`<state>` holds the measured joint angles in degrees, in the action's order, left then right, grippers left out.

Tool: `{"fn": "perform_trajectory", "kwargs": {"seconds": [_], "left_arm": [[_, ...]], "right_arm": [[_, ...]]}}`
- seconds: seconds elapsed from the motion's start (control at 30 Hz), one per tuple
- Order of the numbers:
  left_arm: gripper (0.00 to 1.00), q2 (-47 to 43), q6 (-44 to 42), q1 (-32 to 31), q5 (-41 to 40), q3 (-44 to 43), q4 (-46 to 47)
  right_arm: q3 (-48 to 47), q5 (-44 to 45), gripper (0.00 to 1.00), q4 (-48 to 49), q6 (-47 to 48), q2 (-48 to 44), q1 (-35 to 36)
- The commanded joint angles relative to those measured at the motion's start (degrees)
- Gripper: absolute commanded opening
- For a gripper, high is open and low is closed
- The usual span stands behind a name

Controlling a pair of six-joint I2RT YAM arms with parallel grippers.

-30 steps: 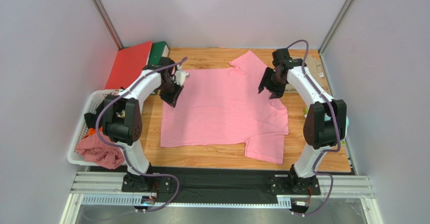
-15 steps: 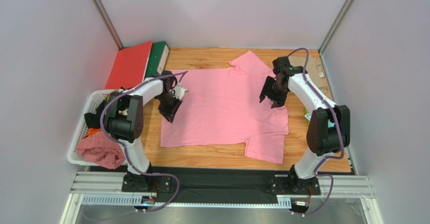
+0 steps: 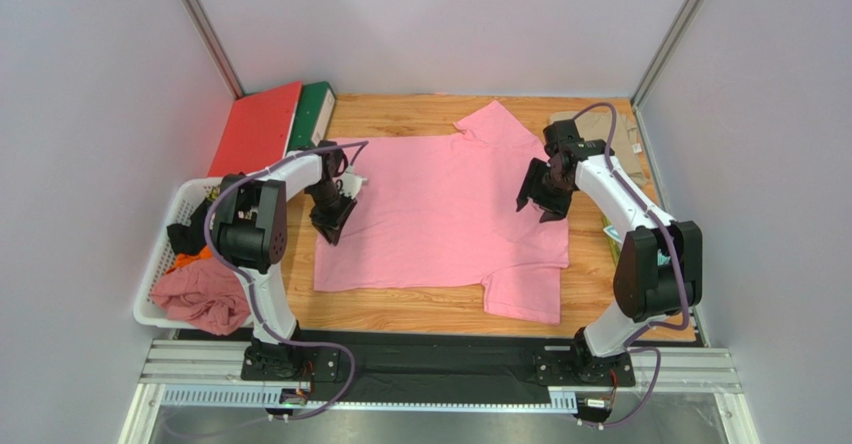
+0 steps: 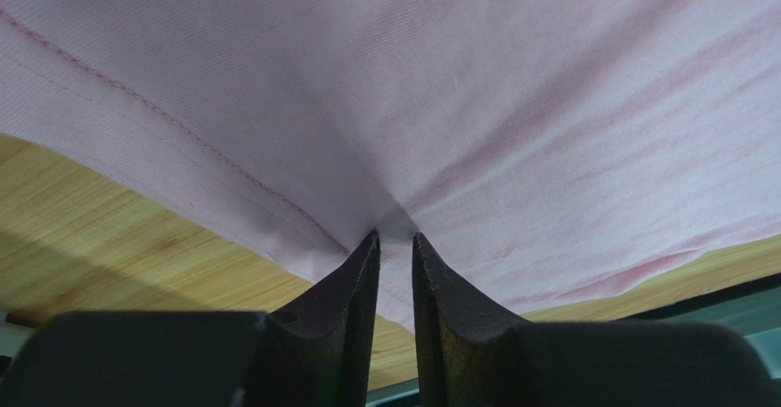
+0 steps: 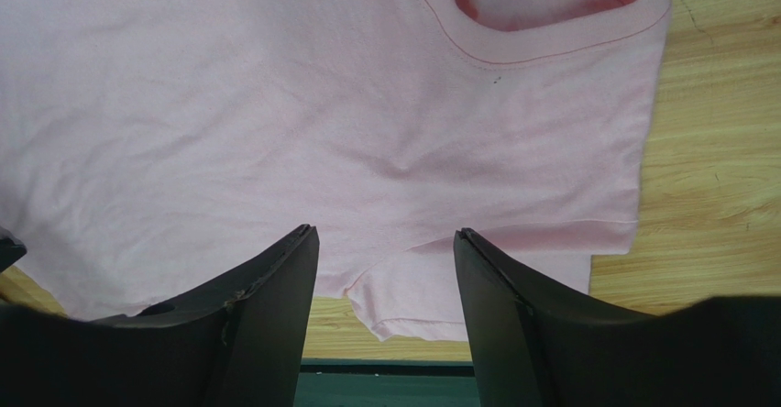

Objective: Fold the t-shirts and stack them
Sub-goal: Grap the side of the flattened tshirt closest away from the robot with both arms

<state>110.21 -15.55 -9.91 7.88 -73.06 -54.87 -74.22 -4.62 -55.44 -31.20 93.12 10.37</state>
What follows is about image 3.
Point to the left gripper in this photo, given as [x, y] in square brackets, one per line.
[337, 220]

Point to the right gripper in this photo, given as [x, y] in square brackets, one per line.
[546, 191]

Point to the pink t-shirt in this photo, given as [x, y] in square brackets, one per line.
[440, 211]

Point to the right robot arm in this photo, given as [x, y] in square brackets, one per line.
[659, 270]

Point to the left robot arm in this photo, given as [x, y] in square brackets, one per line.
[246, 230]

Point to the green book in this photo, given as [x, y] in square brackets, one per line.
[613, 238]

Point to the folded beige t-shirt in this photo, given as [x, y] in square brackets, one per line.
[596, 124]

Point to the red binder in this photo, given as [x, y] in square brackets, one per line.
[257, 131]

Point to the green binder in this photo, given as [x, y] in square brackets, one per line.
[313, 115]

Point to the dusty pink garment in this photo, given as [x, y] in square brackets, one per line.
[204, 294]

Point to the orange garment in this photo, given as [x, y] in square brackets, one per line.
[182, 260]

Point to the black base mat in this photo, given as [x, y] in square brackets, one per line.
[393, 368]

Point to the white laundry basket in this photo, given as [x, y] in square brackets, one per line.
[183, 204]

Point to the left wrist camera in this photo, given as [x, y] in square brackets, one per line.
[350, 183]

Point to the aluminium mounting rail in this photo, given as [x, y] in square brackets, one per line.
[188, 390]

